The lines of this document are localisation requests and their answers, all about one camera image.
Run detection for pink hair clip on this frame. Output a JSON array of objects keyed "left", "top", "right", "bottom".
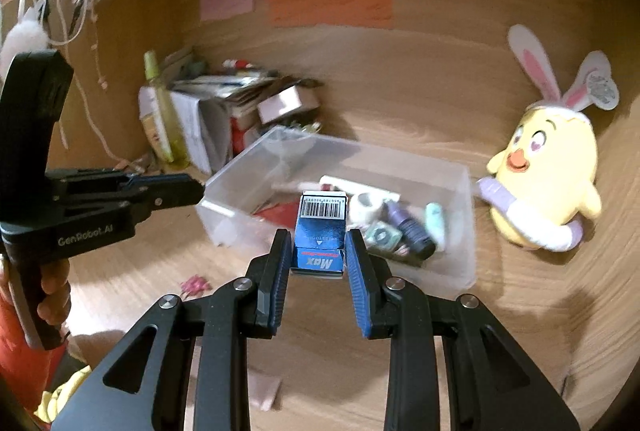
[{"left": 180, "top": 275, "right": 213, "bottom": 301}]

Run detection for small pink white box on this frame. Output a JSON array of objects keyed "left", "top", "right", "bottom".
[{"left": 257, "top": 85, "right": 320, "bottom": 124}]

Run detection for clear plastic storage bin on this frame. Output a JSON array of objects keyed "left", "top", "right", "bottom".
[{"left": 196, "top": 128, "right": 476, "bottom": 298}]

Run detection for white fluffy pompom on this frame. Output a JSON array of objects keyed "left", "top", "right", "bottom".
[{"left": 0, "top": 7, "right": 49, "bottom": 82}]

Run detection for mint green small tube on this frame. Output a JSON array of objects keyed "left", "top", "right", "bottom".
[{"left": 424, "top": 202, "right": 446, "bottom": 252}]

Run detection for blue staples box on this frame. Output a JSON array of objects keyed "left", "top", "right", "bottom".
[{"left": 292, "top": 191, "right": 348, "bottom": 278}]

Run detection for purple black lipstick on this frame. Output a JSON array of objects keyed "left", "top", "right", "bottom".
[{"left": 386, "top": 200, "right": 436, "bottom": 261}]

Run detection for red tea packet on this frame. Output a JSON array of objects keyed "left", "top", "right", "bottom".
[{"left": 253, "top": 200, "right": 298, "bottom": 229}]

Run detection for white tape roll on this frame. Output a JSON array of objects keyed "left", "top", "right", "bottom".
[{"left": 348, "top": 194, "right": 385, "bottom": 226}]

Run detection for yellow-green spray bottle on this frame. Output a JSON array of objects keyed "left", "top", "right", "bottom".
[{"left": 138, "top": 50, "right": 190, "bottom": 170}]

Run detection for orange sticky note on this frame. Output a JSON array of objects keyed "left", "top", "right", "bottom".
[{"left": 268, "top": 0, "right": 394, "bottom": 29}]

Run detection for long pale green tube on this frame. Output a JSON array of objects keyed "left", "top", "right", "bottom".
[{"left": 319, "top": 175, "right": 401, "bottom": 202}]

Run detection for red white marker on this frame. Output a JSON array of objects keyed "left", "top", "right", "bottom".
[{"left": 222, "top": 59, "right": 256, "bottom": 70}]

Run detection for white hanging cord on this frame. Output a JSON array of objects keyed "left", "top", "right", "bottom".
[{"left": 39, "top": 0, "right": 137, "bottom": 167}]

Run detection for glass bowl with trinkets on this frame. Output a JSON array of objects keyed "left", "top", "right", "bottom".
[{"left": 281, "top": 120, "right": 322, "bottom": 134}]

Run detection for yellow chick plush toy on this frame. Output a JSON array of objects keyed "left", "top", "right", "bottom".
[{"left": 476, "top": 24, "right": 620, "bottom": 252}]

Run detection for white paper box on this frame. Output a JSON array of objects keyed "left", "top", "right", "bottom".
[{"left": 138, "top": 86, "right": 231, "bottom": 175}]

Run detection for beige red-capped stick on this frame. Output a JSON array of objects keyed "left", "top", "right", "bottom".
[{"left": 271, "top": 180, "right": 338, "bottom": 194}]

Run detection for person left hand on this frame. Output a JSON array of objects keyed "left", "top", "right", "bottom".
[{"left": 37, "top": 259, "right": 72, "bottom": 326}]

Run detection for pink cosmetic tube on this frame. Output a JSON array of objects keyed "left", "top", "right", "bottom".
[{"left": 247, "top": 369, "right": 282, "bottom": 411}]

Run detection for stack of books papers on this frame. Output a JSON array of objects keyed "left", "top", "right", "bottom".
[{"left": 170, "top": 69, "right": 300, "bottom": 154}]

